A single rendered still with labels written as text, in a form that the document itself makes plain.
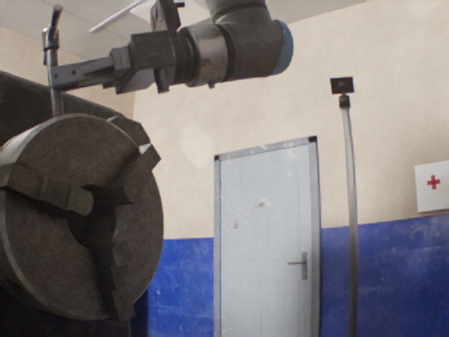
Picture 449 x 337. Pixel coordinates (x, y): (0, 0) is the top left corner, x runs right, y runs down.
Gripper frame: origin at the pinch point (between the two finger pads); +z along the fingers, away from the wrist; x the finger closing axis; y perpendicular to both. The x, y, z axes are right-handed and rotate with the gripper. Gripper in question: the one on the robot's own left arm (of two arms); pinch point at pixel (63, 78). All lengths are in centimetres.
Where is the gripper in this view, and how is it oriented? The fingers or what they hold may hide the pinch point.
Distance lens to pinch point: 55.1
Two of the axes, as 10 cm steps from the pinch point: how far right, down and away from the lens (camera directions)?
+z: -8.7, 2.2, -4.3
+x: -4.3, 0.7, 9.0
